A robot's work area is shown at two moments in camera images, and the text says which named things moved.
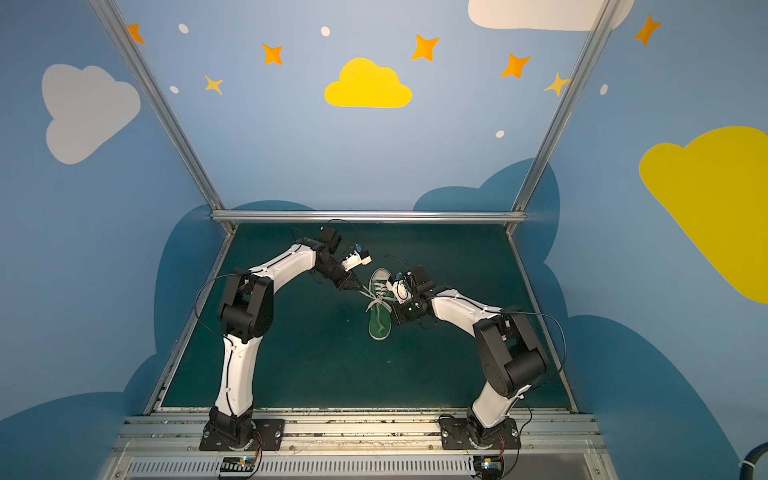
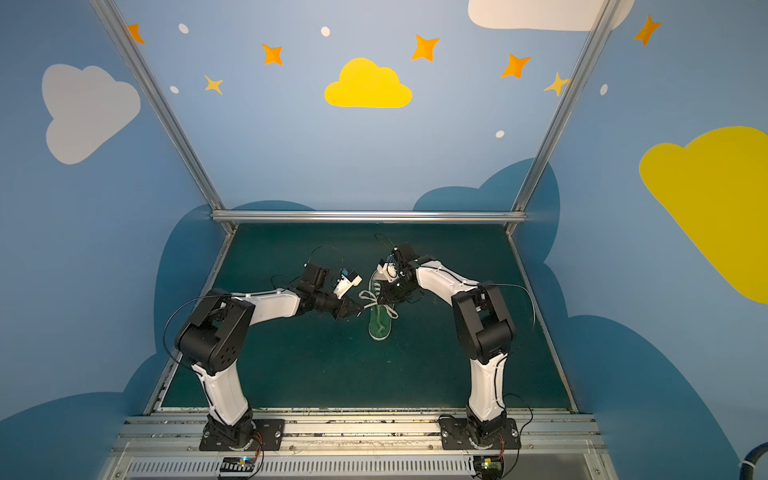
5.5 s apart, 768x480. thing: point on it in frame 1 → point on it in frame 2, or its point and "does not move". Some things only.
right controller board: [488, 467] does not move
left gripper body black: [345, 278] → [339, 302]
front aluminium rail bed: [167, 447] does not move
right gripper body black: [405, 305] → [391, 291]
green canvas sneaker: [380, 303] does not move
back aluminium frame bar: [368, 216] does not move
